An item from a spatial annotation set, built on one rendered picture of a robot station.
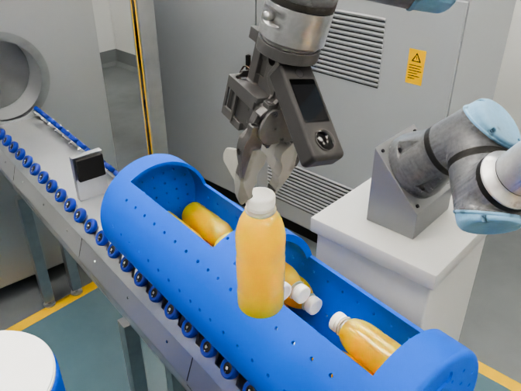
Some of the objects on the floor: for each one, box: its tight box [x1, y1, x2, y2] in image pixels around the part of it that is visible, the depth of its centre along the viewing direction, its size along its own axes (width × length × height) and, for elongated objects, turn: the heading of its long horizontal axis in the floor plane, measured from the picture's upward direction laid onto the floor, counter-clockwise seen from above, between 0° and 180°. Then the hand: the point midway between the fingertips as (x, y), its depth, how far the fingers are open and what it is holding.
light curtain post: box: [129, 0, 168, 155], centre depth 211 cm, size 6×6×170 cm
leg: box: [59, 242, 83, 296], centre depth 260 cm, size 6×6×63 cm
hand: (260, 195), depth 70 cm, fingers closed on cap, 4 cm apart
